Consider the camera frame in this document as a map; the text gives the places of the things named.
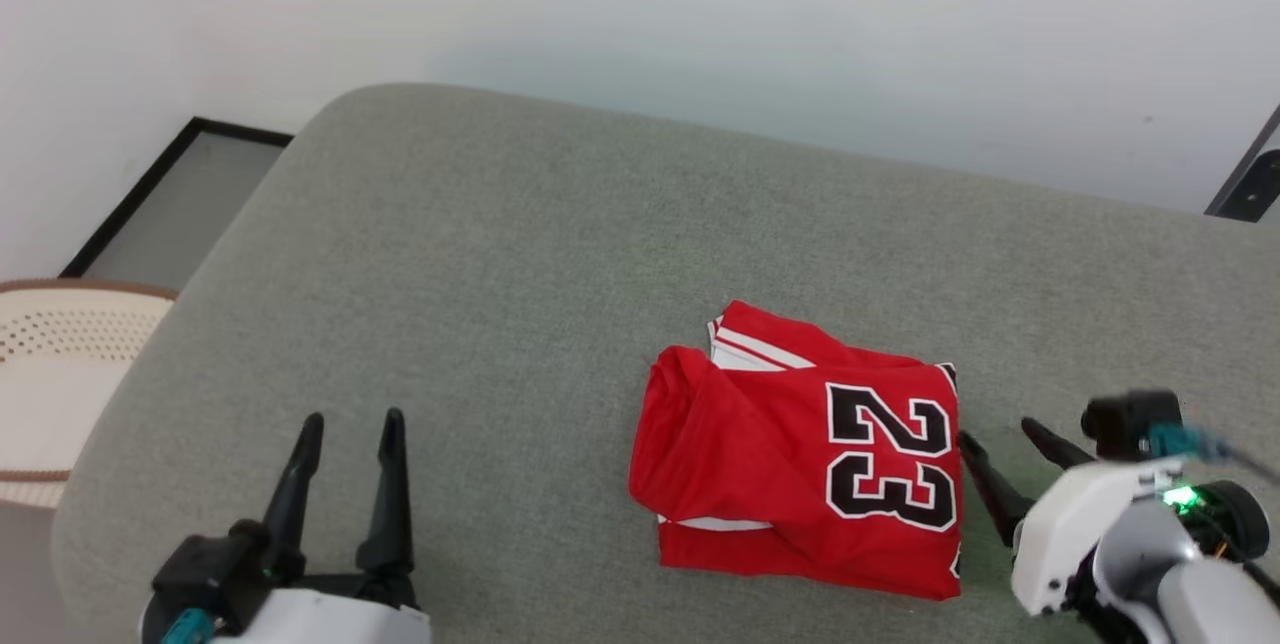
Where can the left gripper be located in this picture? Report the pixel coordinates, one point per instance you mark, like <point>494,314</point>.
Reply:
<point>330,619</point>

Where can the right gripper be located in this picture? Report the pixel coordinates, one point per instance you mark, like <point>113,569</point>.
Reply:
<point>1065,534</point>

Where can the red and white jersey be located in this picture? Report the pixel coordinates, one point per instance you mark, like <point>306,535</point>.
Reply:
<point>800,464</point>

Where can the cream perforated laundry basket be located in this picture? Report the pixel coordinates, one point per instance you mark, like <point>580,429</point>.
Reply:
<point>60,374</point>

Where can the black skirting strip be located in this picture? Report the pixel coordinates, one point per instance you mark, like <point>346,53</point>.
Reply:
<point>150,194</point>

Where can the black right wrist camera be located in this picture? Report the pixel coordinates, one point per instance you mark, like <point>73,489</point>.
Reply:
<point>1125,421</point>

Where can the black door bracket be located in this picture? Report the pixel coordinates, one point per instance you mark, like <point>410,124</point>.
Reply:
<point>1258,189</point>

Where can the dark grey door frame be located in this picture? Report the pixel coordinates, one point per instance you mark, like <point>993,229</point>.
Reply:
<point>1240,169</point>

